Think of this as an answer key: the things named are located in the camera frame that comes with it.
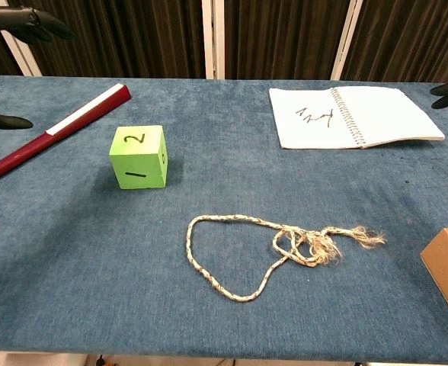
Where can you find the blue table cloth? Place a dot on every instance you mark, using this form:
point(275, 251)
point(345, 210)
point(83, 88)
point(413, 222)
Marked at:
point(224, 206)

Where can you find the red and white folded fan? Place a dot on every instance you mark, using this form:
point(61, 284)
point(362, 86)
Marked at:
point(60, 127)

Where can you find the white spiral notebook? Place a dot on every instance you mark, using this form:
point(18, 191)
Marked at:
point(346, 118)

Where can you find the white frame post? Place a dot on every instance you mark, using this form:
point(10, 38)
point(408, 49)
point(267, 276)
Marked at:
point(212, 38)
point(24, 57)
point(346, 38)

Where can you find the dark pleated curtain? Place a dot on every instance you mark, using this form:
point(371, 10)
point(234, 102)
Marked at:
point(140, 34)

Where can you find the green numbered cube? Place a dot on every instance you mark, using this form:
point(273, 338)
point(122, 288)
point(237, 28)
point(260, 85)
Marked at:
point(138, 158)

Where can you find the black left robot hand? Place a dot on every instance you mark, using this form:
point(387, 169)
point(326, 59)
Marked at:
point(18, 19)

